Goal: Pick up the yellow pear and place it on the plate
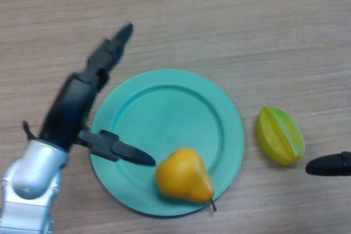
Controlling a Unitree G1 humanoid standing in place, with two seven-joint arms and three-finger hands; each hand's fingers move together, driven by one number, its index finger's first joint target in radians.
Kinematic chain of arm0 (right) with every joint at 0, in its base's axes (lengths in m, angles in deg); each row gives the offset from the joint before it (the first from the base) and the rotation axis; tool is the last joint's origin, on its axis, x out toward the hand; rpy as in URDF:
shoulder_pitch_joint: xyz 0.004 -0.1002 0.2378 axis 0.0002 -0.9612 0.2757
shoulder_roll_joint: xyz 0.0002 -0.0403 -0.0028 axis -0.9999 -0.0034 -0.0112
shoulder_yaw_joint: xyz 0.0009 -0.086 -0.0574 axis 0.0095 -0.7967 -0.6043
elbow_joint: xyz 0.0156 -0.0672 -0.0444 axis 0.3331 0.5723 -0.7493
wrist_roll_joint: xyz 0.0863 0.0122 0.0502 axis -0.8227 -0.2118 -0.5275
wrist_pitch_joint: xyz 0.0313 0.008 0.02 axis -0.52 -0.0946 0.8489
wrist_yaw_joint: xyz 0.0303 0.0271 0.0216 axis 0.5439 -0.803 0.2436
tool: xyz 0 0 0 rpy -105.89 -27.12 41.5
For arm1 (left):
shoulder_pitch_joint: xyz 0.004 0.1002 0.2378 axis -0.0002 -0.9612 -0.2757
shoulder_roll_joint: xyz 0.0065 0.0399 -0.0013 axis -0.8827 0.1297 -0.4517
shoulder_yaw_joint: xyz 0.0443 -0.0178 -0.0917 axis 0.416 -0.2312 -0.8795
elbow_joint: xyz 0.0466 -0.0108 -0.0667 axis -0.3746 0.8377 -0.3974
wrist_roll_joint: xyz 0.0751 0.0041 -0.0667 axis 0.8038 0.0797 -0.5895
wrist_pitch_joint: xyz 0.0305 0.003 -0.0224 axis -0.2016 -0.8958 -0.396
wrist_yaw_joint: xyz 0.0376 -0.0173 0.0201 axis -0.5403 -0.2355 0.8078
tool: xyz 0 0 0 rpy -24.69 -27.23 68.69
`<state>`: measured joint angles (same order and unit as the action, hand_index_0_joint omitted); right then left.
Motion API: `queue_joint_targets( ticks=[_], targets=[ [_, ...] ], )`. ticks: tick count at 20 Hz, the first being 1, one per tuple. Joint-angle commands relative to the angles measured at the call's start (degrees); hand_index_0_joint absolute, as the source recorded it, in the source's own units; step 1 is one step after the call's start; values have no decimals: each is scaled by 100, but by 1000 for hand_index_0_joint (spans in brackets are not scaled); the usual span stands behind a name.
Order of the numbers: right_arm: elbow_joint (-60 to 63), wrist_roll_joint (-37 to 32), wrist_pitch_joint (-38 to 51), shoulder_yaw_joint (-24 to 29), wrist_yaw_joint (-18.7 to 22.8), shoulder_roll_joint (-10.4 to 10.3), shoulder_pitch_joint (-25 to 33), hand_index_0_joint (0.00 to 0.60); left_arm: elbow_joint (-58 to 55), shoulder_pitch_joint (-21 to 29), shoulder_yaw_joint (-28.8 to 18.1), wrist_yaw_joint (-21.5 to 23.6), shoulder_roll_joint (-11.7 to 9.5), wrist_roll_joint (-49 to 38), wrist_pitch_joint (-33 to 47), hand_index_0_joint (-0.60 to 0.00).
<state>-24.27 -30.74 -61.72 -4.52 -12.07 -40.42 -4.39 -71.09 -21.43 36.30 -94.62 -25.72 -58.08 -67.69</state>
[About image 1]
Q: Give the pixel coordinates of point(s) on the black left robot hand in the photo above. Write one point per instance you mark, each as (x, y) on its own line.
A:
(71, 105)

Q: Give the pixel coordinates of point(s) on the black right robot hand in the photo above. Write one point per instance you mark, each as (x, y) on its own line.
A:
(329, 165)

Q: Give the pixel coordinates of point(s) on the yellow pear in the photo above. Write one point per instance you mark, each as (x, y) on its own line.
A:
(183, 176)

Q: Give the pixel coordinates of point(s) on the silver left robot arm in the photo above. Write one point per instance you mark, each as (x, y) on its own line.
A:
(30, 176)

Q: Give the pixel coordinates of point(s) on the green round plate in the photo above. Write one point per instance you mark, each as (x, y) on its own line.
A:
(170, 119)

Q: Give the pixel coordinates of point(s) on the yellow-green starfruit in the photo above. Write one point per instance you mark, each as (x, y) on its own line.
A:
(278, 136)

